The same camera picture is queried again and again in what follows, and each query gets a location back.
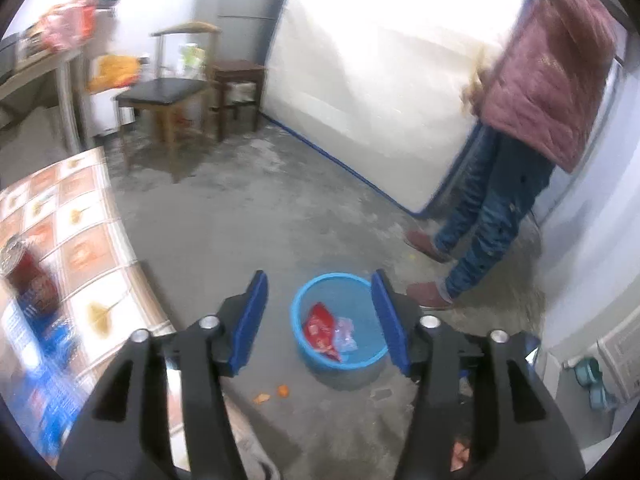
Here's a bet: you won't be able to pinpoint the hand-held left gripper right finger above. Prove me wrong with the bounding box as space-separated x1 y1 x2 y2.
371 269 586 480

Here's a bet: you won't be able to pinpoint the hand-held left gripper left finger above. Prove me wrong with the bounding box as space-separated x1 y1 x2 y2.
55 270 271 480

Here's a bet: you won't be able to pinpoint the clear pink wrapper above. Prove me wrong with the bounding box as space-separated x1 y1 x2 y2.
332 316 358 353

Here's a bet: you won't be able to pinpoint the blue plastic mesh basket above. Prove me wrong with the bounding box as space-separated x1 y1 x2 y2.
291 273 395 392

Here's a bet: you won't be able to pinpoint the red snack packet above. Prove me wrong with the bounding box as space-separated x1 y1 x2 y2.
303 302 343 363

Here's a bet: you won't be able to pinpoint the red foil snack bag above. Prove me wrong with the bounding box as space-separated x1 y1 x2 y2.
0 234 60 316

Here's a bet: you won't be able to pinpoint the table with patterned tablecloth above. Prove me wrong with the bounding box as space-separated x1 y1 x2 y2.
0 147 176 461

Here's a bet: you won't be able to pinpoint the teal slipper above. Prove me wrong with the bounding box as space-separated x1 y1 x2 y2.
587 382 618 411
574 357 603 388

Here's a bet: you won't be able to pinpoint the white mattress with blue edge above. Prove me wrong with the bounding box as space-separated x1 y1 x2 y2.
260 0 536 218

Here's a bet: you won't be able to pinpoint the wooden chair with black seat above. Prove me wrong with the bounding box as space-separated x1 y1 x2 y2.
116 21 223 171

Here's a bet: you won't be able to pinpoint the dark wooden stool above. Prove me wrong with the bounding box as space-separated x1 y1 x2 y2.
207 60 267 142

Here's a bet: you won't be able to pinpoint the green and white bag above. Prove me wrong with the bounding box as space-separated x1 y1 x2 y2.
179 44 208 81

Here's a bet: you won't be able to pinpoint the yellow plastic bag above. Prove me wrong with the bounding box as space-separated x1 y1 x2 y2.
89 54 141 93

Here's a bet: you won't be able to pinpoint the grey side table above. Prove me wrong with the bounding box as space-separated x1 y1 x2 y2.
0 45 88 153

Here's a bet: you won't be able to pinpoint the red and pink plastic bags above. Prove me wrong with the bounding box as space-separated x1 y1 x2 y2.
37 0 98 53

